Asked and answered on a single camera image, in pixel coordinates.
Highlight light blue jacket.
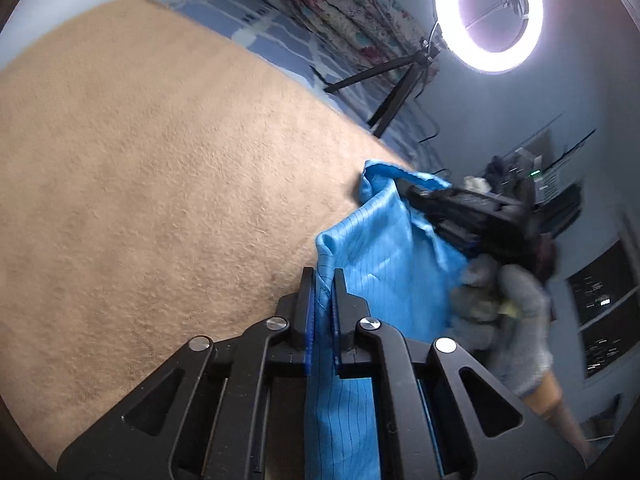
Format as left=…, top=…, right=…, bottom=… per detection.
left=304, top=160, right=466, bottom=479

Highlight black clothes rack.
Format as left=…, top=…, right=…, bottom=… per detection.
left=498, top=127, right=597, bottom=238

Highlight right gloved hand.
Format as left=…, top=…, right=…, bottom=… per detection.
left=445, top=255, right=553, bottom=398

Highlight dark window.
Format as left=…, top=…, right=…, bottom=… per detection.
left=567, top=240, right=639, bottom=378

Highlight blue patterned bedsheet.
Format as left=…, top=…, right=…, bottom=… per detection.
left=170, top=0, right=449, bottom=179

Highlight black tripod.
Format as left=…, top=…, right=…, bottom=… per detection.
left=321, top=21, right=442, bottom=139

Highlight tan blanket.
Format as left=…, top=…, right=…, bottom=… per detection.
left=1, top=0, right=400, bottom=467

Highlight folded floral quilts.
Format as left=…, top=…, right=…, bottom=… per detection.
left=282, top=0, right=430, bottom=70

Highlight black cable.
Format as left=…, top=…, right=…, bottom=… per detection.
left=412, top=98, right=452, bottom=179

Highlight ring light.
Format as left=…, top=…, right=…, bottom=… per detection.
left=434, top=0, right=544, bottom=74

